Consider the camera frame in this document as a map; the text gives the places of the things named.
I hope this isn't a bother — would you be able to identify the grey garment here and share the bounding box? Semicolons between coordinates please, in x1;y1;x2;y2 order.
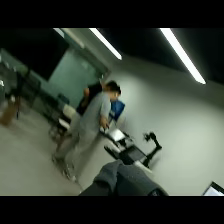
79;159;170;197

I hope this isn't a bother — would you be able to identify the blue screen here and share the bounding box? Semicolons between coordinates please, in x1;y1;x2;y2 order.
109;99;127;122

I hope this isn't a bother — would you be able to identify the person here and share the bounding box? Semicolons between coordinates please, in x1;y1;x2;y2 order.
51;80;123;183
75;81;105;117

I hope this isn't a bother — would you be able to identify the chair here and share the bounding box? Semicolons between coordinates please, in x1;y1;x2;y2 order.
48;103;78;141

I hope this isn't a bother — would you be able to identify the long ceiling lamp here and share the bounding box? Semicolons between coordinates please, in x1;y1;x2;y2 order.
88;27;123;61
159;27;207;86

